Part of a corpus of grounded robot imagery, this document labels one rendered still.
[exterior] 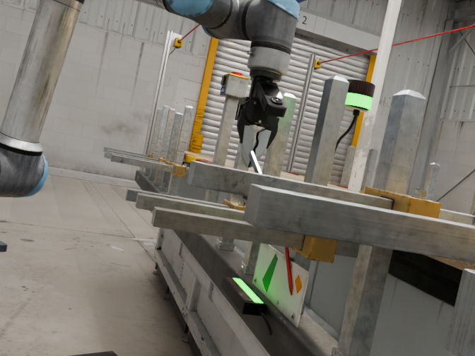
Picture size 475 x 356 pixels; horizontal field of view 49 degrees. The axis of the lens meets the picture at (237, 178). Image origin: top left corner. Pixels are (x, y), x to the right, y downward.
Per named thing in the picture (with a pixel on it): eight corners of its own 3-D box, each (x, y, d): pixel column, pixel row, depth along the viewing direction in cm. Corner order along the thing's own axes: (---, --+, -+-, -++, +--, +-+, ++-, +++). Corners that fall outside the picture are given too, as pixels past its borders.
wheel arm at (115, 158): (110, 163, 231) (112, 153, 231) (110, 162, 234) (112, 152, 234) (205, 181, 244) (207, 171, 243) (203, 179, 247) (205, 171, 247)
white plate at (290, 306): (295, 327, 92) (307, 272, 92) (250, 282, 117) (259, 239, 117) (297, 327, 92) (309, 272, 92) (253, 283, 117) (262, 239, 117)
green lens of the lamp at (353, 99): (348, 103, 98) (350, 92, 98) (333, 104, 104) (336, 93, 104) (376, 110, 100) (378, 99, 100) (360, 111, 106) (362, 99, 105)
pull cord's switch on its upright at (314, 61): (285, 198, 395) (315, 52, 389) (278, 195, 409) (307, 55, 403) (295, 200, 397) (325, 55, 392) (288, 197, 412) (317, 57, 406)
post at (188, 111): (166, 206, 244) (186, 104, 241) (165, 205, 247) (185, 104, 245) (173, 208, 245) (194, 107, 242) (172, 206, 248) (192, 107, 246)
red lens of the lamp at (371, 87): (351, 90, 98) (353, 78, 98) (336, 92, 104) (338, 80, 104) (379, 97, 100) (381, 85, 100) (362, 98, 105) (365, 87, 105)
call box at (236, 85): (224, 96, 169) (229, 72, 168) (218, 97, 175) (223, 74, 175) (244, 101, 171) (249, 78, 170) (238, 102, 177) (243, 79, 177)
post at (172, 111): (153, 192, 292) (169, 107, 289) (152, 191, 295) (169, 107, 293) (159, 193, 293) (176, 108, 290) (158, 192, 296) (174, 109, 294)
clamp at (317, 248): (307, 259, 93) (314, 232, 92) (280, 242, 106) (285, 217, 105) (336, 263, 94) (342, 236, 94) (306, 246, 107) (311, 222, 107)
